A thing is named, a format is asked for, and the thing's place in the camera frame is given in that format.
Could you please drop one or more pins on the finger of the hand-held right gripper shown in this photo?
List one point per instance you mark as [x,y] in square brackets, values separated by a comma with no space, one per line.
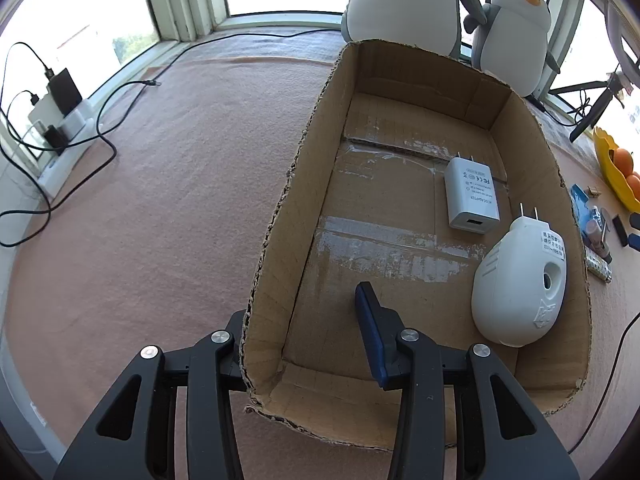
[634,240]

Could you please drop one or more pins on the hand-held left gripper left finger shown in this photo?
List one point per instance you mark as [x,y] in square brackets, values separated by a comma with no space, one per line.
[225,355]

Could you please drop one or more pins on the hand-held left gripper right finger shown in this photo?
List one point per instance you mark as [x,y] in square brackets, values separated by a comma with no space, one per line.
[370,335]

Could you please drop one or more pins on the white bottle with grey cap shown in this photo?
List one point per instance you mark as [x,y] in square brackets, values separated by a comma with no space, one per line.
[597,240]

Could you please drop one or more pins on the patterned white lighter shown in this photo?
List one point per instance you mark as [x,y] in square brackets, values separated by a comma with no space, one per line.
[599,267]

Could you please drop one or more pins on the cardboard box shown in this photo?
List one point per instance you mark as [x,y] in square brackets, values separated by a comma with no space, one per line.
[400,240]

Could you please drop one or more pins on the small black rectangular bar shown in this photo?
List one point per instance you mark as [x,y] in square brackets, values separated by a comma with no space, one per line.
[620,231]

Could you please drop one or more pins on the orange fruit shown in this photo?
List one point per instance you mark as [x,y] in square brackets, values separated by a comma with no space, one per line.
[623,160]
[634,186]

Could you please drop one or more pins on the blue flat packet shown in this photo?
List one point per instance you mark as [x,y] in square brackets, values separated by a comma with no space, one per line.
[580,205]

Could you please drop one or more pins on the yellow fruit bowl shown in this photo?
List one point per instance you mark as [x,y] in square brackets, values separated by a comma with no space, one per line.
[612,175]

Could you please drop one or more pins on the white oval plug-in device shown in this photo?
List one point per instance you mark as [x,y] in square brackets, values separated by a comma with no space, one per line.
[515,290]

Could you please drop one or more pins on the black tripod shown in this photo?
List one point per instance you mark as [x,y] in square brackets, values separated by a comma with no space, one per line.
[597,110]

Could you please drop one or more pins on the pink felt mat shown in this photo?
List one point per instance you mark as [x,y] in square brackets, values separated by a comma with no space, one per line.
[175,210]

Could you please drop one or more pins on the small penguin plush toy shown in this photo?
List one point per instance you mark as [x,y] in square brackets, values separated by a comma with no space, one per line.
[510,35]

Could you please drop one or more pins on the white power strip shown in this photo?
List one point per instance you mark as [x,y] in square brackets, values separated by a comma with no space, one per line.
[75,125]

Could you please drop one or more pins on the white plug-in charger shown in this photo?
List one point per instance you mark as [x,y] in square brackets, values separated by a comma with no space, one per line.
[42,110]

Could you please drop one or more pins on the black power adapter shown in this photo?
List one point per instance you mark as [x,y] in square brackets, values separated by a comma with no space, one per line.
[65,91]

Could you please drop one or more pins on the large penguin plush toy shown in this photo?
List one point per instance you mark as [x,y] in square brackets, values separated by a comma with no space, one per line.
[400,0]

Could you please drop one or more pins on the white USB wall charger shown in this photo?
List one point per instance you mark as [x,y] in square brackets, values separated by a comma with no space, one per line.
[472,200]

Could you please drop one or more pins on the white window frame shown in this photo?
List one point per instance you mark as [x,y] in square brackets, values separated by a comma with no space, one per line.
[185,0]

